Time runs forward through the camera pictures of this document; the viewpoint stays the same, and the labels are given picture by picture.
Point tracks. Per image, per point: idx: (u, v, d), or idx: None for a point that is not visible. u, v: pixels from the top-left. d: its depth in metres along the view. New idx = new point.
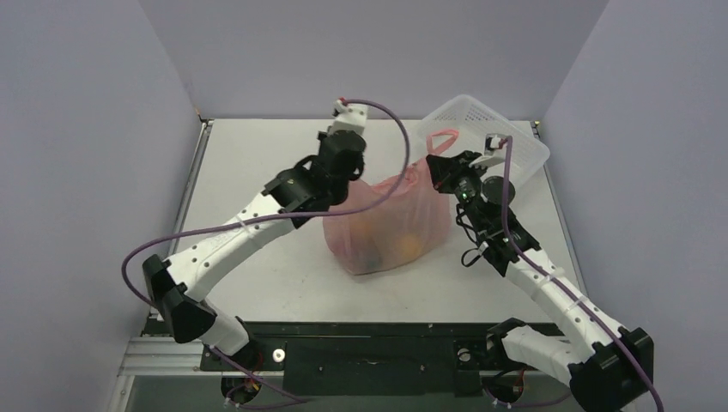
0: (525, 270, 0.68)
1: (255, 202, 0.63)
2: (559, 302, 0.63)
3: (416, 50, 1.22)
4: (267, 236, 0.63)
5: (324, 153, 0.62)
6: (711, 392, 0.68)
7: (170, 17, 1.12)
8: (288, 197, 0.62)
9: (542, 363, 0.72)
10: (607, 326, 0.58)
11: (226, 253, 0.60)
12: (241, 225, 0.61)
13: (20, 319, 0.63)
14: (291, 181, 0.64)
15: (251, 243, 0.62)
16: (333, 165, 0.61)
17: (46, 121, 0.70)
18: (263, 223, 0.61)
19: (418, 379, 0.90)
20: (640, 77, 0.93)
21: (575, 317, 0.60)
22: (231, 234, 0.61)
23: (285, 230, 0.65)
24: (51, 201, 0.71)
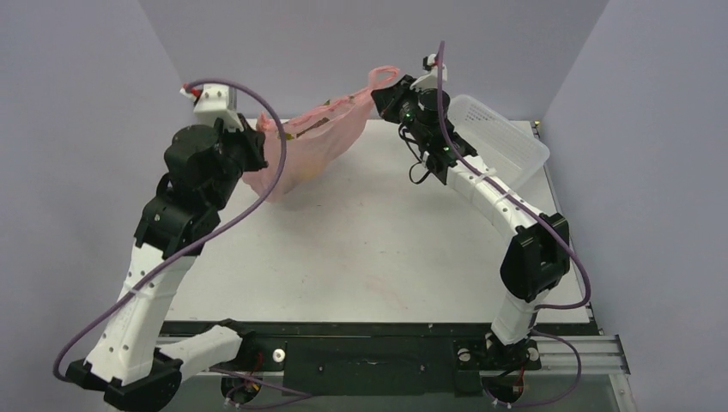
0: (463, 175, 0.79)
1: (136, 259, 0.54)
2: (490, 196, 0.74)
3: (415, 50, 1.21)
4: (169, 285, 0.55)
5: (173, 166, 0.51)
6: (712, 396, 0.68)
7: (166, 17, 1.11)
8: (164, 236, 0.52)
9: (512, 316, 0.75)
10: (530, 209, 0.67)
11: (137, 327, 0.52)
12: (134, 294, 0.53)
13: (20, 323, 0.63)
14: (159, 215, 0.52)
15: (157, 302, 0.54)
16: (191, 174, 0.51)
17: (39, 122, 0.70)
18: (155, 277, 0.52)
19: (418, 379, 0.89)
20: (640, 78, 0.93)
21: (503, 207, 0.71)
22: (131, 306, 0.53)
23: (186, 266, 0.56)
24: (45, 202, 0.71)
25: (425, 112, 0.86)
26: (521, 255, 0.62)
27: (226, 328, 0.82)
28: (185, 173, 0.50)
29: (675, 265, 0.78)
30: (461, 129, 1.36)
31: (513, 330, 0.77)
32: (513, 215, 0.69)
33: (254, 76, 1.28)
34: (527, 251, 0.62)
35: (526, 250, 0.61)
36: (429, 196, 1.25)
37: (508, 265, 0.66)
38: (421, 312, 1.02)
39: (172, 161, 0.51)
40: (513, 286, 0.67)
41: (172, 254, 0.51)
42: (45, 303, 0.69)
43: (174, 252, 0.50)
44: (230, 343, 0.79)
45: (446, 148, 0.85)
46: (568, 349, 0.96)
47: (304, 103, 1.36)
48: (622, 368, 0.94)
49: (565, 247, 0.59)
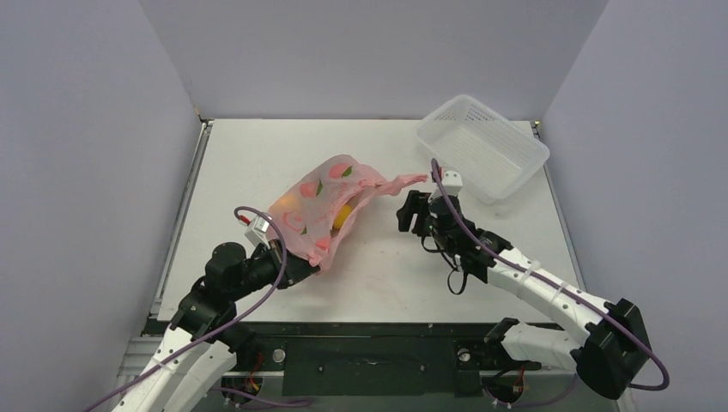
0: (505, 272, 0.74)
1: (166, 339, 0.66)
2: (543, 293, 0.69)
3: (416, 50, 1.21)
4: (186, 364, 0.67)
5: (209, 274, 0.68)
6: (712, 393, 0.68)
7: (169, 16, 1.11)
8: (195, 324, 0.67)
9: (538, 355, 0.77)
10: (594, 305, 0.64)
11: (156, 396, 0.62)
12: (160, 366, 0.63)
13: (21, 320, 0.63)
14: (194, 306, 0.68)
15: (174, 378, 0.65)
16: (223, 281, 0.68)
17: (45, 122, 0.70)
18: (180, 354, 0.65)
19: (418, 379, 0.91)
20: (640, 77, 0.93)
21: (563, 304, 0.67)
22: (152, 379, 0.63)
23: (202, 348, 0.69)
24: (51, 201, 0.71)
25: (438, 219, 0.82)
26: (603, 360, 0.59)
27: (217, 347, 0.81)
28: (218, 281, 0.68)
29: (676, 264, 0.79)
30: (461, 128, 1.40)
31: (524, 355, 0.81)
32: (582, 313, 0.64)
33: (256, 76, 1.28)
34: (610, 353, 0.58)
35: (608, 353, 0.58)
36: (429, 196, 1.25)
37: (585, 364, 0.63)
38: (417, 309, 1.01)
39: (210, 270, 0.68)
40: (591, 380, 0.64)
41: (199, 337, 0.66)
42: (47, 302, 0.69)
43: (202, 336, 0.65)
44: (227, 362, 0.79)
45: (477, 246, 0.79)
46: None
47: (305, 103, 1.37)
48: None
49: (651, 353, 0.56)
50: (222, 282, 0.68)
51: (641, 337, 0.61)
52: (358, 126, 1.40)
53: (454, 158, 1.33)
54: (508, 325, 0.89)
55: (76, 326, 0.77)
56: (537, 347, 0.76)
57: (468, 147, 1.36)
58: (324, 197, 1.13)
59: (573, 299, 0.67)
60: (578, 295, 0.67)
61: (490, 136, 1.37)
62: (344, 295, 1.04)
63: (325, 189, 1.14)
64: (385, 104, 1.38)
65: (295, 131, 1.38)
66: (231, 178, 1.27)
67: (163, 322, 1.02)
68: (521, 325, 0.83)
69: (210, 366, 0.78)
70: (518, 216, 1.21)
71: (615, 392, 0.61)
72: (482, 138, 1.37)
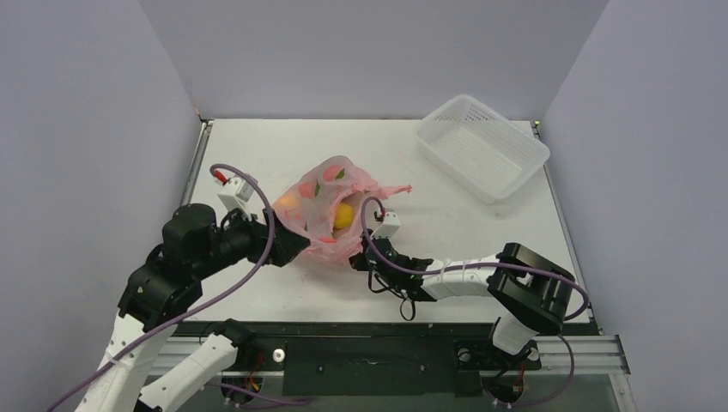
0: (432, 281, 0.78)
1: (119, 329, 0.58)
2: (458, 279, 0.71)
3: (417, 50, 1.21)
4: (149, 351, 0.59)
5: (166, 242, 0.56)
6: (712, 392, 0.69)
7: (169, 17, 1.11)
8: (147, 305, 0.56)
9: (522, 337, 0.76)
10: (488, 261, 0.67)
11: (116, 395, 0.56)
12: (114, 363, 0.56)
13: (18, 320, 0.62)
14: (144, 285, 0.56)
15: (134, 372, 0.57)
16: (183, 251, 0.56)
17: (46, 123, 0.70)
18: (136, 349, 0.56)
19: (418, 379, 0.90)
20: (640, 77, 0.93)
21: (470, 275, 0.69)
22: (110, 375, 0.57)
23: (166, 334, 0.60)
24: (51, 201, 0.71)
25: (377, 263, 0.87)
26: (514, 301, 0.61)
27: (217, 337, 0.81)
28: (176, 251, 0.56)
29: (676, 264, 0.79)
30: (461, 128, 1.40)
31: (518, 344, 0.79)
32: (483, 272, 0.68)
33: (256, 76, 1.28)
34: (512, 292, 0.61)
35: (508, 292, 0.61)
36: (429, 196, 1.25)
37: (516, 314, 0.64)
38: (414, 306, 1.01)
39: (167, 238, 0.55)
40: (536, 327, 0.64)
41: (154, 325, 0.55)
42: (46, 303, 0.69)
43: (155, 326, 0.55)
44: (227, 354, 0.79)
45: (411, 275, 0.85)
46: (565, 349, 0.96)
47: (304, 103, 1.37)
48: (622, 368, 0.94)
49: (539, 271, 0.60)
50: (182, 254, 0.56)
51: (541, 268, 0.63)
52: (358, 126, 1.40)
53: (454, 158, 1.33)
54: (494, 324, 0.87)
55: (75, 327, 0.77)
56: (512, 329, 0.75)
57: (468, 147, 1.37)
58: (323, 200, 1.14)
59: (476, 266, 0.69)
60: (477, 261, 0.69)
61: (490, 137, 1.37)
62: (345, 296, 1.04)
63: (323, 190, 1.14)
64: (385, 104, 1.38)
65: (294, 131, 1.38)
66: None
67: None
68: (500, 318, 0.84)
69: (212, 356, 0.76)
70: (518, 216, 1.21)
71: (558, 324, 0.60)
72: (482, 138, 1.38)
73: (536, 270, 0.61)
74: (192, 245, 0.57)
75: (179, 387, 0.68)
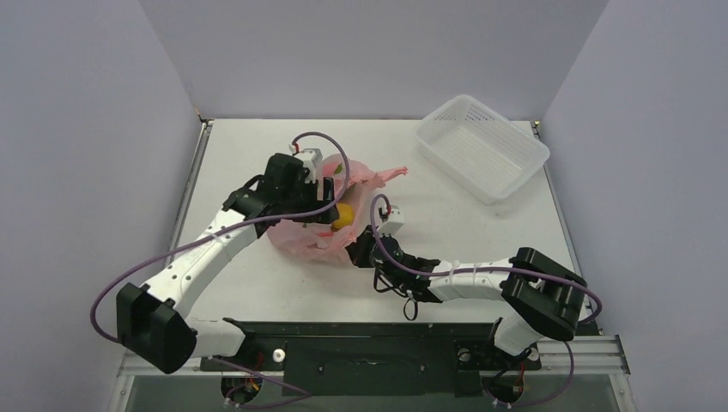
0: (439, 282, 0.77)
1: (218, 219, 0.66)
2: (469, 282, 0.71)
3: (416, 50, 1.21)
4: (234, 247, 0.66)
5: (271, 168, 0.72)
6: (713, 390, 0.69)
7: (169, 17, 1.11)
8: (245, 208, 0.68)
9: (524, 339, 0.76)
10: (501, 265, 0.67)
11: (207, 263, 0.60)
12: (213, 237, 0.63)
13: (16, 319, 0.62)
14: (246, 196, 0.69)
15: (223, 252, 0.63)
16: (283, 175, 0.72)
17: (46, 122, 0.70)
18: (233, 231, 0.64)
19: (418, 379, 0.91)
20: (640, 77, 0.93)
21: (481, 279, 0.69)
22: (203, 248, 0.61)
23: (248, 239, 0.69)
24: (51, 200, 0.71)
25: (384, 263, 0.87)
26: (526, 306, 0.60)
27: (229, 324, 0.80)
28: (279, 172, 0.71)
29: (676, 264, 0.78)
30: (461, 128, 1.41)
31: (518, 345, 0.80)
32: (496, 277, 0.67)
33: (255, 76, 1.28)
34: (526, 296, 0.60)
35: (523, 297, 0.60)
36: (430, 196, 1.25)
37: (530, 320, 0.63)
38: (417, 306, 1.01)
39: (274, 165, 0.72)
40: (549, 333, 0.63)
41: (254, 218, 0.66)
42: (46, 302, 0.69)
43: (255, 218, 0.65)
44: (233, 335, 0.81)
45: (417, 277, 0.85)
46: (564, 349, 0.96)
47: (304, 104, 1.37)
48: (622, 368, 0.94)
49: (554, 277, 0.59)
50: (282, 177, 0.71)
51: (554, 274, 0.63)
52: (359, 126, 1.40)
53: (454, 158, 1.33)
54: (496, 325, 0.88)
55: (75, 326, 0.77)
56: (515, 330, 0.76)
57: (468, 147, 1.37)
58: None
59: (488, 270, 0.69)
60: (489, 266, 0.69)
61: (490, 137, 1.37)
62: (345, 294, 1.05)
63: None
64: (385, 104, 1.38)
65: (294, 131, 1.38)
66: (231, 178, 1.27)
67: None
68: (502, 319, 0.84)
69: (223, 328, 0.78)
70: (518, 216, 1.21)
71: (571, 331, 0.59)
72: (482, 138, 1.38)
73: (549, 275, 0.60)
74: (291, 173, 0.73)
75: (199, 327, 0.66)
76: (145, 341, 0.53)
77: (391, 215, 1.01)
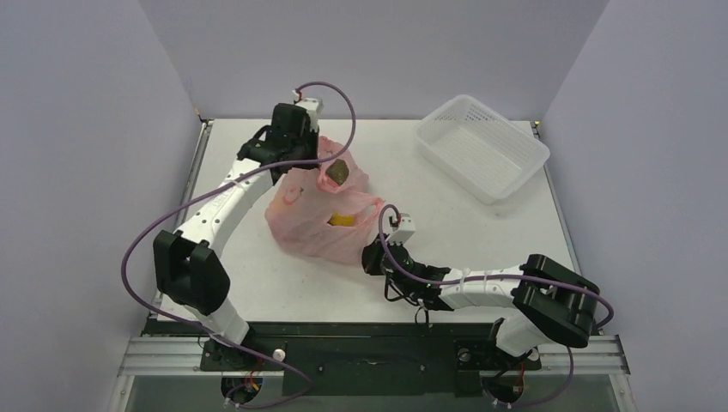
0: (450, 291, 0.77)
1: (237, 167, 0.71)
2: (479, 289, 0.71)
3: (416, 51, 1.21)
4: (253, 193, 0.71)
5: (279, 118, 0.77)
6: (713, 391, 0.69)
7: (169, 18, 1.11)
8: (259, 154, 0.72)
9: (528, 342, 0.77)
10: (513, 273, 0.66)
11: (231, 207, 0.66)
12: (234, 184, 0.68)
13: (16, 320, 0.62)
14: (258, 145, 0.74)
15: (245, 198, 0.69)
16: (291, 124, 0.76)
17: (46, 123, 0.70)
18: (252, 178, 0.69)
19: (419, 380, 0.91)
20: (639, 78, 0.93)
21: (493, 286, 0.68)
22: (227, 194, 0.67)
23: (264, 187, 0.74)
24: (51, 201, 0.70)
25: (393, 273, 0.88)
26: (538, 314, 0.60)
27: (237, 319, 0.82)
28: (286, 120, 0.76)
29: (676, 265, 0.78)
30: (461, 128, 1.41)
31: (520, 347, 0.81)
32: (507, 284, 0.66)
33: (256, 76, 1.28)
34: (538, 304, 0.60)
35: (534, 305, 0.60)
36: (430, 196, 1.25)
37: (541, 326, 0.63)
38: (428, 314, 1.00)
39: (281, 112, 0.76)
40: (560, 339, 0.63)
41: (268, 163, 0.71)
42: (46, 303, 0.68)
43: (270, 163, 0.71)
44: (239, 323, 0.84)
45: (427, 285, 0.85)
46: (563, 349, 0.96)
47: None
48: (622, 368, 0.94)
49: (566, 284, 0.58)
50: (290, 125, 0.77)
51: (565, 281, 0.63)
52: (359, 126, 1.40)
53: (454, 158, 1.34)
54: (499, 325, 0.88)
55: (75, 326, 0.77)
56: (519, 333, 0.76)
57: (468, 147, 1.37)
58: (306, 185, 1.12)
59: (499, 278, 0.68)
60: (500, 273, 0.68)
61: (490, 137, 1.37)
62: (346, 294, 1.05)
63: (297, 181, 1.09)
64: (385, 104, 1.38)
65: None
66: None
67: (162, 321, 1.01)
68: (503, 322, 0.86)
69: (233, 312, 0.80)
70: (518, 216, 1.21)
71: (585, 338, 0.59)
72: (482, 138, 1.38)
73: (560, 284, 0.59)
74: (297, 121, 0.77)
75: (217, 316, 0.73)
76: (185, 282, 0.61)
77: (403, 223, 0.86)
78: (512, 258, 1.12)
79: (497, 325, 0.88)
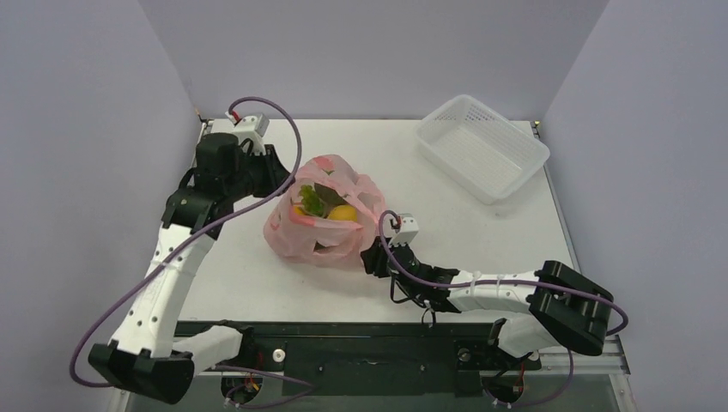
0: (460, 293, 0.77)
1: (163, 238, 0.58)
2: (491, 293, 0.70)
3: (416, 51, 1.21)
4: (193, 263, 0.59)
5: (203, 158, 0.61)
6: (712, 392, 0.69)
7: (168, 17, 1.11)
8: (190, 215, 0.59)
9: (534, 344, 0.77)
10: (527, 279, 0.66)
11: (168, 297, 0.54)
12: (164, 266, 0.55)
13: (16, 318, 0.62)
14: (185, 200, 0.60)
15: (184, 275, 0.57)
16: (220, 165, 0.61)
17: (46, 123, 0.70)
18: (185, 251, 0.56)
19: (418, 379, 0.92)
20: (638, 78, 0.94)
21: (506, 291, 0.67)
22: (159, 281, 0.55)
23: (207, 247, 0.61)
24: (50, 201, 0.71)
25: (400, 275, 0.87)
26: (554, 319, 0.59)
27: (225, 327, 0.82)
28: (214, 162, 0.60)
29: (676, 265, 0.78)
30: (461, 129, 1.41)
31: (524, 348, 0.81)
32: (521, 290, 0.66)
33: (256, 76, 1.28)
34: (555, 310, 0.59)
35: (550, 312, 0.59)
36: (430, 196, 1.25)
37: (556, 334, 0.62)
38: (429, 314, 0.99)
39: (202, 154, 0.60)
40: (575, 348, 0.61)
41: (200, 228, 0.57)
42: (45, 302, 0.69)
43: (202, 227, 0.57)
44: (233, 339, 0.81)
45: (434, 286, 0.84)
46: (564, 349, 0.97)
47: (305, 104, 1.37)
48: (622, 368, 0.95)
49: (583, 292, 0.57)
50: (220, 166, 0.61)
51: (579, 287, 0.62)
52: (359, 126, 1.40)
53: (454, 158, 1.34)
54: (500, 326, 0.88)
55: (75, 326, 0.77)
56: (526, 335, 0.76)
57: (466, 147, 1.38)
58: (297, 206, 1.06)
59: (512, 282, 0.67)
60: (513, 278, 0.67)
61: (490, 137, 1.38)
62: (345, 295, 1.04)
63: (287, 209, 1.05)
64: (385, 104, 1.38)
65: (294, 131, 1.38)
66: None
67: None
68: (510, 322, 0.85)
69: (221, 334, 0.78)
70: (518, 217, 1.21)
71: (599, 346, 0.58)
72: (482, 138, 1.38)
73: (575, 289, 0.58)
74: (227, 159, 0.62)
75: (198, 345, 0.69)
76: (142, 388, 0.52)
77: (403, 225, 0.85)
78: (512, 259, 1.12)
79: (500, 325, 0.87)
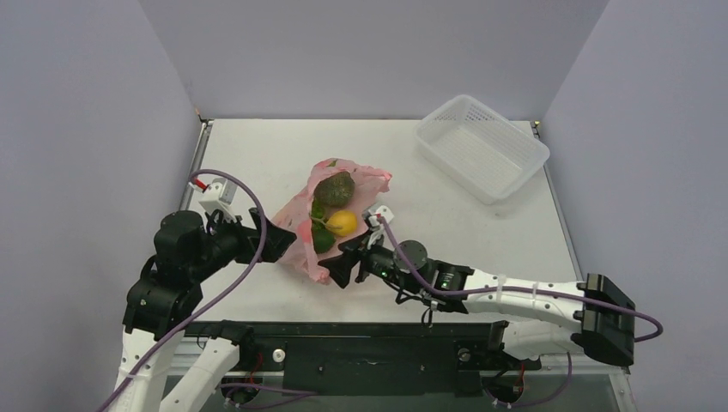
0: (480, 298, 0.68)
1: (128, 345, 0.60)
2: (524, 304, 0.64)
3: (416, 50, 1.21)
4: (162, 364, 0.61)
5: (162, 248, 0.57)
6: (708, 390, 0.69)
7: (168, 17, 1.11)
8: (152, 317, 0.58)
9: (545, 348, 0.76)
10: (571, 293, 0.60)
11: (140, 407, 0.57)
12: (131, 378, 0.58)
13: (19, 319, 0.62)
14: (145, 299, 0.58)
15: (154, 380, 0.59)
16: (180, 255, 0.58)
17: (45, 122, 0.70)
18: (151, 359, 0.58)
19: (417, 379, 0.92)
20: (639, 77, 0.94)
21: (544, 304, 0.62)
22: (129, 392, 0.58)
23: (176, 342, 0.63)
24: (51, 200, 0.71)
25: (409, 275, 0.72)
26: (604, 341, 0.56)
27: (218, 342, 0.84)
28: (172, 253, 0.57)
29: (675, 265, 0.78)
30: (461, 129, 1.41)
31: (530, 351, 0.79)
32: (561, 302, 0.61)
33: (257, 76, 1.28)
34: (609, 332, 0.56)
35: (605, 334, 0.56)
36: (431, 196, 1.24)
37: (589, 347, 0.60)
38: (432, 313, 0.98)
39: (160, 244, 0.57)
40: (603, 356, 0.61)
41: (164, 336, 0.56)
42: (47, 301, 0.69)
43: (166, 333, 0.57)
44: (232, 354, 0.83)
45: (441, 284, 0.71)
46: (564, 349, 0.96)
47: (305, 104, 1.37)
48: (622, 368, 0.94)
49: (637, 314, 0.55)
50: (180, 254, 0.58)
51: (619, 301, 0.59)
52: (360, 126, 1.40)
53: (455, 159, 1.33)
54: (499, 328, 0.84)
55: (75, 328, 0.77)
56: (537, 341, 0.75)
57: (466, 147, 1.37)
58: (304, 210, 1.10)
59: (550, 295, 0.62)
60: (551, 289, 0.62)
61: (490, 138, 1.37)
62: (344, 294, 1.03)
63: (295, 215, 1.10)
64: (386, 104, 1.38)
65: (295, 131, 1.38)
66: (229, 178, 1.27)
67: None
68: (516, 324, 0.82)
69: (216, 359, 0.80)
70: (518, 217, 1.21)
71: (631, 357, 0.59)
72: (482, 139, 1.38)
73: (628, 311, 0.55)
74: (188, 243, 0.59)
75: (191, 398, 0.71)
76: None
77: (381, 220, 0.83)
78: (512, 259, 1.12)
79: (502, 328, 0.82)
